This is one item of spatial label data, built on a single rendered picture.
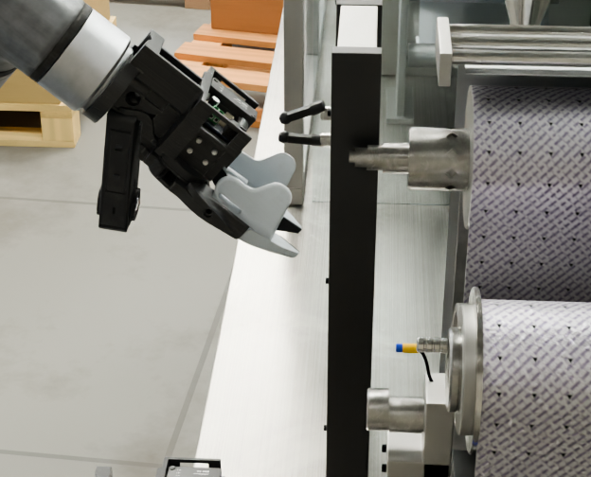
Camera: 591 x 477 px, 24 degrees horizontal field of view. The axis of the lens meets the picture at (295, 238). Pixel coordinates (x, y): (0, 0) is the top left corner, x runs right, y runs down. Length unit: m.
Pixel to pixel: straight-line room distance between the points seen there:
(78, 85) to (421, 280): 1.03
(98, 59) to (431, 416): 0.45
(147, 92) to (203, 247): 2.84
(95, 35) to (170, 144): 0.10
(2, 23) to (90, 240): 2.94
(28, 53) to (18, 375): 2.41
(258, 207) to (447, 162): 0.30
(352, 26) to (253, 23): 3.59
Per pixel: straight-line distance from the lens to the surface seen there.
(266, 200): 1.13
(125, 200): 1.16
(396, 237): 2.15
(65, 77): 1.10
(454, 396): 1.20
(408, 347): 1.29
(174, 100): 1.11
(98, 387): 3.39
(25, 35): 1.09
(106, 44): 1.10
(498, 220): 1.36
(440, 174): 1.38
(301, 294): 2.00
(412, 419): 1.29
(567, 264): 1.39
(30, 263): 3.93
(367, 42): 1.41
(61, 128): 4.56
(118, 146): 1.13
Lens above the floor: 1.95
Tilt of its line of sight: 29 degrees down
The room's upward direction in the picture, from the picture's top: straight up
